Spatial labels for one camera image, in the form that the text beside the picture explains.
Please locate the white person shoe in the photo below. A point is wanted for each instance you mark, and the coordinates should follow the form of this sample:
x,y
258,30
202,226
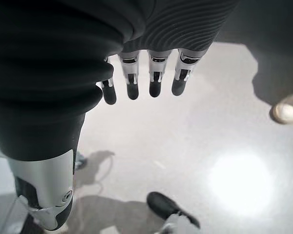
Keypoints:
x,y
285,113

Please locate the silver right robot leg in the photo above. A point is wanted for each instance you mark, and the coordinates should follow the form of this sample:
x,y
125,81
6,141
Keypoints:
x,y
171,207

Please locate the grey cart caster wheel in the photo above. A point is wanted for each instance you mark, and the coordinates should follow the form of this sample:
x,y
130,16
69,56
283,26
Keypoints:
x,y
80,161

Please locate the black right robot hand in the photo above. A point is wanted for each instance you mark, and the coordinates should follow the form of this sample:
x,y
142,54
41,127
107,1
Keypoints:
x,y
51,73

